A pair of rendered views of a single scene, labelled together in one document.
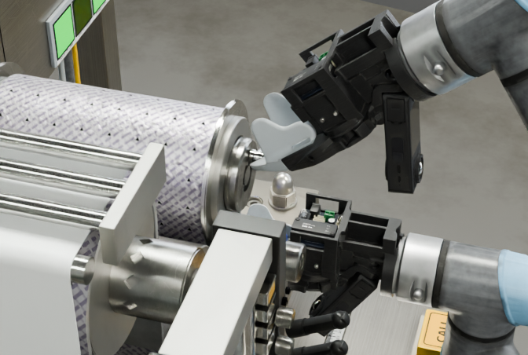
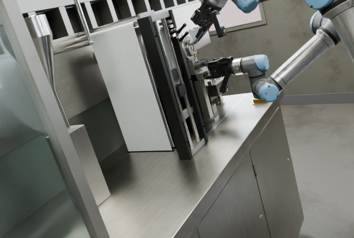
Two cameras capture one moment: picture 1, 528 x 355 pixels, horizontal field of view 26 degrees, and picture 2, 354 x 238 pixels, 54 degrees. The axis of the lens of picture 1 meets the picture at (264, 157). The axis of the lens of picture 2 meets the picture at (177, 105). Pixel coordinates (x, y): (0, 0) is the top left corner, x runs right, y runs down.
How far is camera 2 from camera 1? 0.92 m
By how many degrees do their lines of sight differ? 28
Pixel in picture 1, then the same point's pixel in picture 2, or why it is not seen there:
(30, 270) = (127, 26)
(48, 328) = (133, 40)
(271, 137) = (192, 32)
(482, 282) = (250, 60)
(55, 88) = not seen: hidden behind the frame
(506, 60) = not seen: outside the picture
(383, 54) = (206, 3)
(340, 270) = (222, 72)
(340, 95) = (200, 14)
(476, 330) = (253, 74)
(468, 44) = not seen: outside the picture
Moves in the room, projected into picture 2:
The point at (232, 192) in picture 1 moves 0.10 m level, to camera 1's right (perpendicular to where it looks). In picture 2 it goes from (187, 48) to (208, 42)
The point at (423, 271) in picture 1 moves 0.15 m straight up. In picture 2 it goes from (237, 62) to (229, 30)
